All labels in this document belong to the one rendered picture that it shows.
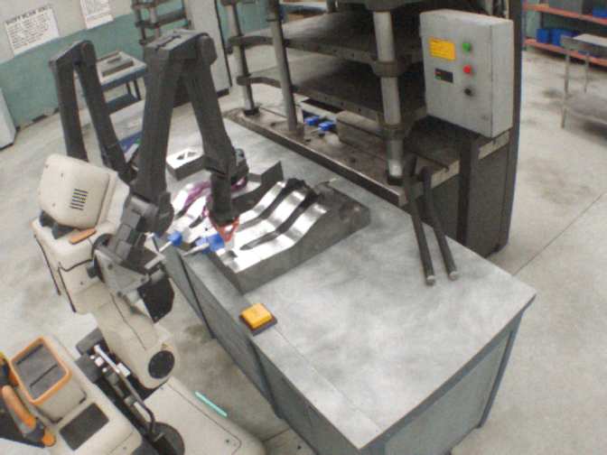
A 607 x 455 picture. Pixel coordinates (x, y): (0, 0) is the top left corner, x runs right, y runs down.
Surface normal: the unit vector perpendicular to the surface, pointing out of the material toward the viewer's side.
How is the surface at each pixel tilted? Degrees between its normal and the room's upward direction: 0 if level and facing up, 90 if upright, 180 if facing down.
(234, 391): 0
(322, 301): 0
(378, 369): 0
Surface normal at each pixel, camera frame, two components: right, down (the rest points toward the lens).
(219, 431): -0.14, -0.80
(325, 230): 0.57, 0.41
